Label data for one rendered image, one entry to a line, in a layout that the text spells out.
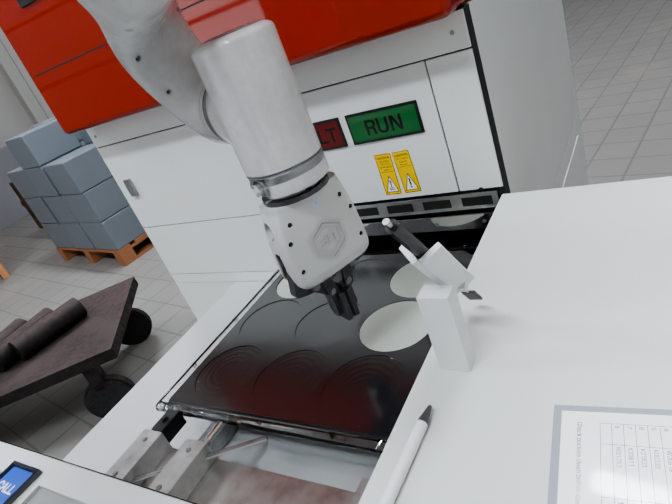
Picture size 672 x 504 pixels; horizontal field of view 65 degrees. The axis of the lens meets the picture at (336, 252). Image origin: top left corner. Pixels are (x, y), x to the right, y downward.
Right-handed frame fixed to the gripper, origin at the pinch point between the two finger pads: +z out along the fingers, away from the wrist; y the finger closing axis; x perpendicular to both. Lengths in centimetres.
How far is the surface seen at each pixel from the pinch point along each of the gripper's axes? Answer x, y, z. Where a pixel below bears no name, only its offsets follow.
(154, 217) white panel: 68, -3, -2
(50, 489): 7.2, -36.1, 2.0
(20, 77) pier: 786, 60, -61
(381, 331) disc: 0.8, 3.8, 8.0
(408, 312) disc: 0.4, 8.4, 8.0
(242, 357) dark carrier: 15.7, -10.6, 8.1
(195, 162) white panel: 50, 6, -12
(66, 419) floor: 205, -60, 98
